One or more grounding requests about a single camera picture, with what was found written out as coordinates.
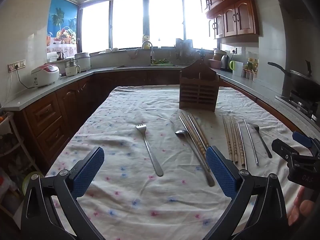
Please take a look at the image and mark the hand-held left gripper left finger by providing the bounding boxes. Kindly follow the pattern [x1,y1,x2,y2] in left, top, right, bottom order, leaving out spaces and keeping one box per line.
[21,146,105,240]

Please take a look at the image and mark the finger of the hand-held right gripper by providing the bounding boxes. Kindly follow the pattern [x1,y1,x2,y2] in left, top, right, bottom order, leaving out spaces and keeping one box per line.
[272,138,300,159]
[292,131,320,153]

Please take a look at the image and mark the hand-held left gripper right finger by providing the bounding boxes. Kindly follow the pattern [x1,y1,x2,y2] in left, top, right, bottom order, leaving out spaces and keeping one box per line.
[205,145,288,240]

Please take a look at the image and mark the chopsticks bundle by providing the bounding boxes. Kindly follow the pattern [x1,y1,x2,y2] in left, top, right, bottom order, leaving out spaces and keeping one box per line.
[178,115,211,172]

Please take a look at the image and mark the metal spoon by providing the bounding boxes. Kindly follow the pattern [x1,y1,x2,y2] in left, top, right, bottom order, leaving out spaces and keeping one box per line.
[175,130,215,187]

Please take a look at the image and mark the wooden utensil holder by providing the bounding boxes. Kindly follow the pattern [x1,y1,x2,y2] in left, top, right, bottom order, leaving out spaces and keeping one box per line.
[179,59,220,112]

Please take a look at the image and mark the person's right hand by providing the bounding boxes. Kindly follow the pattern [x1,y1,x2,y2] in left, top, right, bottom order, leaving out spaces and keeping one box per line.
[288,186,315,227]

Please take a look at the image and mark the metal fork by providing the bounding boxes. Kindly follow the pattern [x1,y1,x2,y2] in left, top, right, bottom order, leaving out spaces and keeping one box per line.
[250,124,272,159]
[136,124,164,177]

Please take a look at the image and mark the metal chopstick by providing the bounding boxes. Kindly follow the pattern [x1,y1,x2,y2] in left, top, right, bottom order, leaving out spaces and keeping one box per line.
[243,119,260,166]
[237,122,248,170]

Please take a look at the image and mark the floral tablecloth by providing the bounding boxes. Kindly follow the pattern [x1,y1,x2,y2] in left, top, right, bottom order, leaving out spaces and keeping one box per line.
[45,86,310,240]

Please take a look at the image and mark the black wok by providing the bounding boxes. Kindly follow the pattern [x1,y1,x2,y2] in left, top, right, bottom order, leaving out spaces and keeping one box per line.
[267,60,320,98]

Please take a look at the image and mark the green bowl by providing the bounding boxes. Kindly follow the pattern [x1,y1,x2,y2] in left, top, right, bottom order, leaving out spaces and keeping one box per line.
[22,171,43,195]

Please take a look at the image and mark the brown lower kitchen cabinets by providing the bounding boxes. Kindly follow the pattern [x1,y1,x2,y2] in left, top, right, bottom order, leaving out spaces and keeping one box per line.
[12,69,303,173]

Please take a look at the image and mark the brown kitchen cabinets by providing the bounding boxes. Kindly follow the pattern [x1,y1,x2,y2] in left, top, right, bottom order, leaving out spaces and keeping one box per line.
[195,0,266,39]
[12,69,303,173]

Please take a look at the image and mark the row of seasoning bottles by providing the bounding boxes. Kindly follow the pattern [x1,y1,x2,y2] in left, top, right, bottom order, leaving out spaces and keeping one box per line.
[241,57,258,81]

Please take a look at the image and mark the white storage rack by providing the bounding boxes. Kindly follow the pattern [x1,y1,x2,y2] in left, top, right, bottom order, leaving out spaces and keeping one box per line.
[0,112,38,205]

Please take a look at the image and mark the steel electric kettle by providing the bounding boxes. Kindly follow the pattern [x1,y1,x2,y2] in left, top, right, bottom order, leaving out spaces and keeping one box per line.
[220,54,231,72]

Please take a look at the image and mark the grey kitchen countertop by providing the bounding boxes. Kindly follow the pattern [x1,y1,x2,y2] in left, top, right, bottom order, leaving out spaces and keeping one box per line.
[1,65,320,143]

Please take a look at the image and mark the small white electric pot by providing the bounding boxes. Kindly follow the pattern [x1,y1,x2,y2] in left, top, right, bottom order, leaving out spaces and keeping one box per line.
[64,59,81,77]

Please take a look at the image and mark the red and white rice cooker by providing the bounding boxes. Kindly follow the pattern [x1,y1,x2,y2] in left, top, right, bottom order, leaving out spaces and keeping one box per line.
[31,64,60,87]

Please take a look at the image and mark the large silver rice cooker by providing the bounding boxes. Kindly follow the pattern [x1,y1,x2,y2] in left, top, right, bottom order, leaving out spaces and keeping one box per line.
[74,52,91,72]

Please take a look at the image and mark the beige pot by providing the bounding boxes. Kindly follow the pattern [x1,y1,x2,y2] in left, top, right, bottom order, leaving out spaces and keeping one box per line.
[213,49,227,60]

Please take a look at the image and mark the green basket of vegetables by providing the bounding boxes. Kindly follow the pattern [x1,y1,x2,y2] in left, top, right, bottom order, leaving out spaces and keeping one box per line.
[151,59,175,67]

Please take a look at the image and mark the dish rack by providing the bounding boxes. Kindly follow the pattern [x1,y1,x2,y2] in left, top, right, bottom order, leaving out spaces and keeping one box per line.
[175,39,194,65]

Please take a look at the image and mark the sink faucet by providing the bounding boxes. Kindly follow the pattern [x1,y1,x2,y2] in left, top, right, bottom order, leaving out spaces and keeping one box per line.
[142,41,154,65]

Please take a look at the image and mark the brown upper kitchen cabinets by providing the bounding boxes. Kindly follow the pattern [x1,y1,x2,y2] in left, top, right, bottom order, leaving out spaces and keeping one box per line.
[195,0,266,39]

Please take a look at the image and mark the kitchen window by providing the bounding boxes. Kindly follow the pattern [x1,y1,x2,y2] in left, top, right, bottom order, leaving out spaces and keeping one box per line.
[79,0,218,53]

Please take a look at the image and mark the white pitcher with green handle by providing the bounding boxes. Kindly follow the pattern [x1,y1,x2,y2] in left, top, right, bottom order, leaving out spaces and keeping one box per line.
[229,60,243,76]

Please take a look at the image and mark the white power cable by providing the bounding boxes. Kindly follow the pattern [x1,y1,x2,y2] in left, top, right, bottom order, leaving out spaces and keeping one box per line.
[10,67,35,89]

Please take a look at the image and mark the wall socket strip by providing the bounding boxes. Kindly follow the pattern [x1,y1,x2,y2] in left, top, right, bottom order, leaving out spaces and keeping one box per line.
[7,60,27,72]

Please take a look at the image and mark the fruit and palm wall poster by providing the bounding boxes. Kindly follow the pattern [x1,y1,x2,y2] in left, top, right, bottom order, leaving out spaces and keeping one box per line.
[47,0,78,55]

